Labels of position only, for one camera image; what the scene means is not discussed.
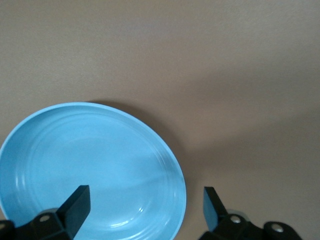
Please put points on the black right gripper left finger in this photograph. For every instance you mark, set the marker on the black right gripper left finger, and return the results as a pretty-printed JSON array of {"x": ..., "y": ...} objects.
[{"x": 72, "y": 215}]

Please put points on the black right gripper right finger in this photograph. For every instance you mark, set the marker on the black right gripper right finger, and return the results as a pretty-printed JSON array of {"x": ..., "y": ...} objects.
[{"x": 217, "y": 217}]

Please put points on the blue shallow plate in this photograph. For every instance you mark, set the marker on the blue shallow plate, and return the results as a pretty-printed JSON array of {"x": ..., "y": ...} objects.
[{"x": 95, "y": 162}]

